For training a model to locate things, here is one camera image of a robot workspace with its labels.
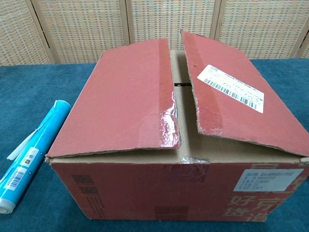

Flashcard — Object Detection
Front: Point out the red-brown cardboard box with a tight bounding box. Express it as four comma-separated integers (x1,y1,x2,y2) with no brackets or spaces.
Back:
44,30,309,222

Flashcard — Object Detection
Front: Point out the blue plastic film roll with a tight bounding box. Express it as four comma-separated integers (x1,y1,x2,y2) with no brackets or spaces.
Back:
0,100,71,215

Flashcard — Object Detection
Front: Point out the blue carpet table cover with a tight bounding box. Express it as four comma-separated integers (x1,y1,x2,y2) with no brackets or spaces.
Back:
0,57,309,232

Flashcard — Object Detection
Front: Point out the woven bamboo folding screen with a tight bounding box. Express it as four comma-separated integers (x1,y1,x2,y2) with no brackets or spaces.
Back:
0,0,309,66

